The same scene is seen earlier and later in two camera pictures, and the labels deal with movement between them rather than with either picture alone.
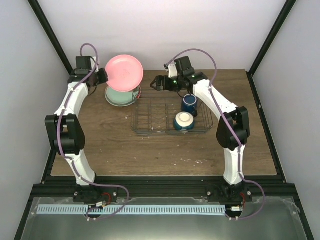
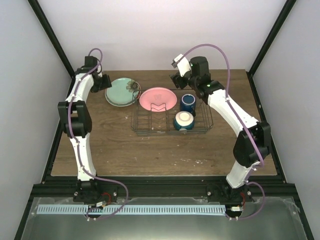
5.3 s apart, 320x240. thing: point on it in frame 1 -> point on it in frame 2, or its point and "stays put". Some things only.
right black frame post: [286, 10] stays put
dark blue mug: [189, 104] stays put
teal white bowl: [184, 120] stays put
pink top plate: [125, 73] -> [158, 99]
